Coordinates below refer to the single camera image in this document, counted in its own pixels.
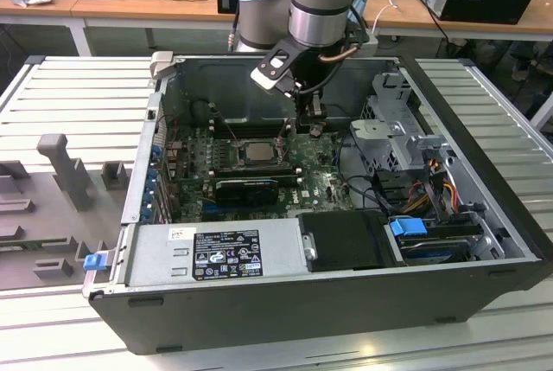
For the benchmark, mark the grey parts rack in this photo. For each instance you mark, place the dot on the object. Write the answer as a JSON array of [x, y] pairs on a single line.
[[52, 215]]

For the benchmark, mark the RAM slot with white clips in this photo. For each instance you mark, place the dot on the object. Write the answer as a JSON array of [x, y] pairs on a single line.
[[255, 123], [259, 174], [255, 131]]

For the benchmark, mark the black plastic shroud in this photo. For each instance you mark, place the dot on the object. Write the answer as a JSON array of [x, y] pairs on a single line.
[[341, 237]]

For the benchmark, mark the grey power supply unit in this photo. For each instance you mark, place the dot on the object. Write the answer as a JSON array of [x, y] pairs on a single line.
[[151, 254]]

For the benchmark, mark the silver coin battery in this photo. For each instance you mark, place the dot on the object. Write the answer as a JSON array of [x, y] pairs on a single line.
[[316, 131]]

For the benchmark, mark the black silver PC case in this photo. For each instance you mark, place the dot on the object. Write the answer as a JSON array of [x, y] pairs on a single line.
[[281, 328]]

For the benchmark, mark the green RAM stick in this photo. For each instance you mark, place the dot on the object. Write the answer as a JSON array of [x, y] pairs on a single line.
[[287, 178], [17, 244]]

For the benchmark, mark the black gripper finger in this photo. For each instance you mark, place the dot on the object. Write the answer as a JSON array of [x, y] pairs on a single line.
[[312, 121]]

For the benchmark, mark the metal socket locking lever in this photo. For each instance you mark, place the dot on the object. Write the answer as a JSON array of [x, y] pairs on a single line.
[[231, 132]]

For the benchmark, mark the green motherboard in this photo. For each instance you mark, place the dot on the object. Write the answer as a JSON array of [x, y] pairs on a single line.
[[311, 163]]

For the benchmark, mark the hard disk in blue carrier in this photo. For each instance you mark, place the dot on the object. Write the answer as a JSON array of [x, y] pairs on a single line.
[[406, 230]]

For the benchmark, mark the blue plastic latch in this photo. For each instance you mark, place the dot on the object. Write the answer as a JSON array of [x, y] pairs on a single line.
[[94, 262]]

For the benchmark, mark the silver drive cage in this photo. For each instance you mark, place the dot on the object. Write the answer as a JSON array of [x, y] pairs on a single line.
[[376, 133]]

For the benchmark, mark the white and black camera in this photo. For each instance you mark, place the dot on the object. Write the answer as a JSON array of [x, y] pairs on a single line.
[[264, 78]]

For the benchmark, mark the internal USB port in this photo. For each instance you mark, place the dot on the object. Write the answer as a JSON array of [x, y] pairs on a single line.
[[320, 157]]

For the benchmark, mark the CPU socket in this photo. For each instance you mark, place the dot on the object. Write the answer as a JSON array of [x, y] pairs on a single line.
[[240, 155]]

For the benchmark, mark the black graphics card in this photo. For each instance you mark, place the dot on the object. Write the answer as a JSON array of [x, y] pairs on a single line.
[[246, 191]]

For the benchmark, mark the pale blue teach pendant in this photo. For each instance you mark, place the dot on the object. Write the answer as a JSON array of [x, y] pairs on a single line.
[[360, 3]]

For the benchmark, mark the wooden top desk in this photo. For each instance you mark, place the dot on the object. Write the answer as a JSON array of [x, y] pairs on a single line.
[[173, 10]]

